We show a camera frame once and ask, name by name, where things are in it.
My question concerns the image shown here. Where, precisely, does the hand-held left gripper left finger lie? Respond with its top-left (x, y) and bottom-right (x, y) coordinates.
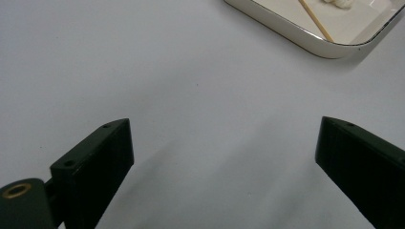
top-left (49, 118), bottom-right (135, 229)

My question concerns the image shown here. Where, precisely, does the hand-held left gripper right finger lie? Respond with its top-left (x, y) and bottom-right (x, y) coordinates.
top-left (314, 115), bottom-right (405, 229)

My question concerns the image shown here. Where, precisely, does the white rectangular tray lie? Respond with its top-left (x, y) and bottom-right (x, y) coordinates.
top-left (224, 0), bottom-right (405, 60)

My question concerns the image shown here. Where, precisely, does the wooden skewer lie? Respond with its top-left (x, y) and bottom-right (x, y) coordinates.
top-left (297, 0), bottom-right (335, 43)

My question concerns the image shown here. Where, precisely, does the white marshmallow piece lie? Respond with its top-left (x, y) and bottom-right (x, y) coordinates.
top-left (323, 0), bottom-right (354, 10)

